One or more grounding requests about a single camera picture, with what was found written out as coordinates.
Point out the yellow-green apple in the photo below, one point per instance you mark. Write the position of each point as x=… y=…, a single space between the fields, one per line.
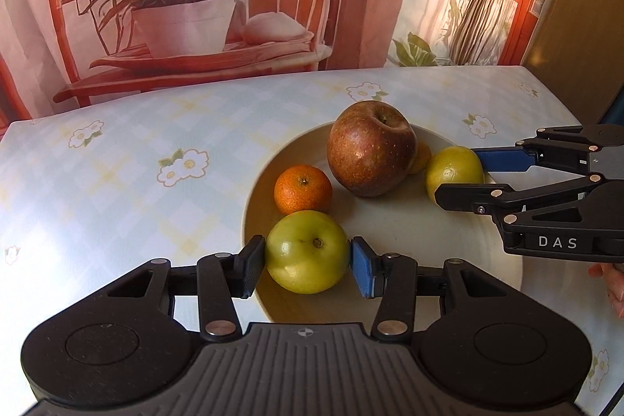
x=453 y=170

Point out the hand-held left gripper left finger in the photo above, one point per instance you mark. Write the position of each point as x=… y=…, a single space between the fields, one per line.
x=251 y=270

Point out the cream plate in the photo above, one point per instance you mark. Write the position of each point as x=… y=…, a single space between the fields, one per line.
x=390 y=240

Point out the person's right hand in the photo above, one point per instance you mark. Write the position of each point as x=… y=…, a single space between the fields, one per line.
x=615 y=284

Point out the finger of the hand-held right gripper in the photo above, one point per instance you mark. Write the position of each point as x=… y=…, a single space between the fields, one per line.
x=502 y=158
x=468 y=197

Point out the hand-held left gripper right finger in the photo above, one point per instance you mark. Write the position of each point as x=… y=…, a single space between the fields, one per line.
x=361 y=270

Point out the dark russet red apple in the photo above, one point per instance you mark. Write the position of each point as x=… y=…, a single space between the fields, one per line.
x=370 y=153

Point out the brown wooden panel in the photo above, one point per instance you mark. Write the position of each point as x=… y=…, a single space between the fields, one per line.
x=585 y=6

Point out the tangerine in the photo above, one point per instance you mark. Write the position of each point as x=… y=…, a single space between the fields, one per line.
x=302 y=192
x=422 y=157

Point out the large green apple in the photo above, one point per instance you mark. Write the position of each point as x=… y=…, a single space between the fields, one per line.
x=307 y=250

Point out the floral tablecloth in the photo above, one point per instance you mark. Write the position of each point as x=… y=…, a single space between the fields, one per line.
x=122 y=211

